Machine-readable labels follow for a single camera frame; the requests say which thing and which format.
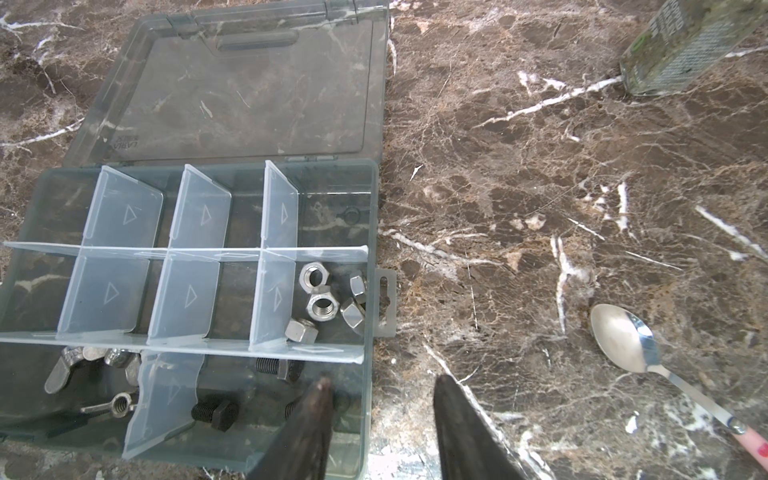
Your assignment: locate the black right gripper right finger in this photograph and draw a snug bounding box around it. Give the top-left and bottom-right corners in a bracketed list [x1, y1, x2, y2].
[433, 374, 524, 480]

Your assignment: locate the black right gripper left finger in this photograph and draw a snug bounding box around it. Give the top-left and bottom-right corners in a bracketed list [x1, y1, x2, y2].
[245, 377, 334, 479]

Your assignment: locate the silver hex nut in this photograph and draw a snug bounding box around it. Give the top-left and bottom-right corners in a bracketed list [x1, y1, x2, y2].
[284, 318, 319, 345]
[340, 298, 366, 331]
[306, 290, 340, 322]
[298, 261, 330, 294]
[349, 272, 367, 305]

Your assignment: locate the clear grey compartment organizer box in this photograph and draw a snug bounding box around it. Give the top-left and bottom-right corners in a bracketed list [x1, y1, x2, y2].
[1, 1, 393, 479]

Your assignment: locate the spoon with pink handle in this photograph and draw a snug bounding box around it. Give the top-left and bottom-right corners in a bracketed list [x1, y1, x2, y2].
[589, 304, 767, 470]

